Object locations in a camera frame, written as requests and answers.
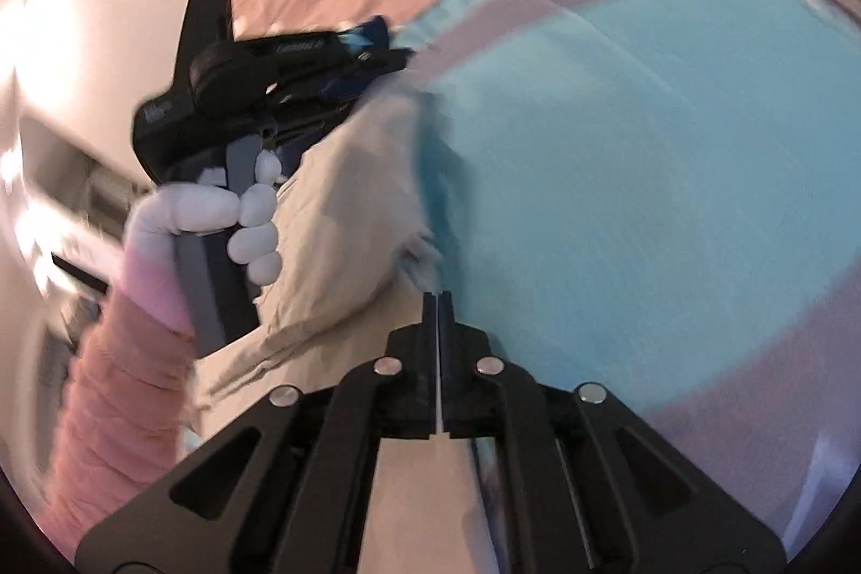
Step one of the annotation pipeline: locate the left forearm pink sleeve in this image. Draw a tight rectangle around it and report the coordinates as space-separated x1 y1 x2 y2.
37 247 195 559

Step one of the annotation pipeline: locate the left white gloved hand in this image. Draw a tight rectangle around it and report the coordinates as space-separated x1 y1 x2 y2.
119 150 285 339

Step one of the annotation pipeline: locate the navy star fleece blanket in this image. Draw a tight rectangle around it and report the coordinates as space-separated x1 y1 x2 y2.
266 16 413 162

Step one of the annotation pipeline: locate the light grey t-shirt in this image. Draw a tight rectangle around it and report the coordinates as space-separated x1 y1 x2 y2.
185 79 496 572

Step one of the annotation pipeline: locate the blue grey patterned duvet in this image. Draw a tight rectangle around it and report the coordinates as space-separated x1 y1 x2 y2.
403 0 859 554

